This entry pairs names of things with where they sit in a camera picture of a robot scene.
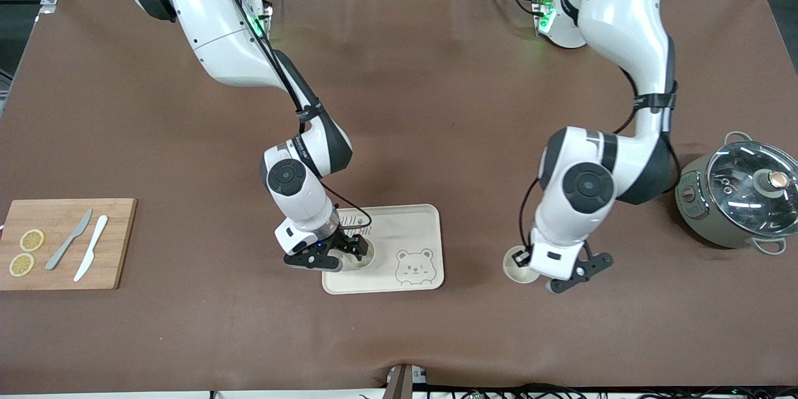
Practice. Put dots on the grey plastic knife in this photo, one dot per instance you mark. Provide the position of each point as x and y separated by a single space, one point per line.
68 240

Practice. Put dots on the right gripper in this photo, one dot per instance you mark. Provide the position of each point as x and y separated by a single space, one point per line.
346 241

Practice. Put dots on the bamboo cutting board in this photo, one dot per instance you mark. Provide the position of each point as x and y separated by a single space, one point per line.
118 243

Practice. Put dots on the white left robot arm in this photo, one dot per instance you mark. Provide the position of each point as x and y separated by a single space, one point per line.
629 31

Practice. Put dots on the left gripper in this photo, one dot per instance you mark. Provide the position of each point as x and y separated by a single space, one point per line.
519 257

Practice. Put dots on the grey cylindrical camera connector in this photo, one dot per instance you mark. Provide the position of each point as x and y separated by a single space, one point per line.
553 287

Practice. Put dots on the white IKEA cup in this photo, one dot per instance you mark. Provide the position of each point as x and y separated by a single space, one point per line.
369 257
520 275

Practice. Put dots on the cream bear print tray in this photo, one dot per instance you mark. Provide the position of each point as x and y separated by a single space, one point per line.
405 224

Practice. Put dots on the white plastic knife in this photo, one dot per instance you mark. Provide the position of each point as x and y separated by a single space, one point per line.
91 248

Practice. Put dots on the lemon slice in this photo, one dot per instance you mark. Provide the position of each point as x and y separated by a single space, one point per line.
21 265
32 240

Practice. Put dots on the grey-green electric cooking pot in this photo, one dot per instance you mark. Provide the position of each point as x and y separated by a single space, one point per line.
698 215

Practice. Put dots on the glass pot lid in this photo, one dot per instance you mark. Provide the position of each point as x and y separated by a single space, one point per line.
748 184

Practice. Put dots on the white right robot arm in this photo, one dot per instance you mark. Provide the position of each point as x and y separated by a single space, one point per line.
224 37

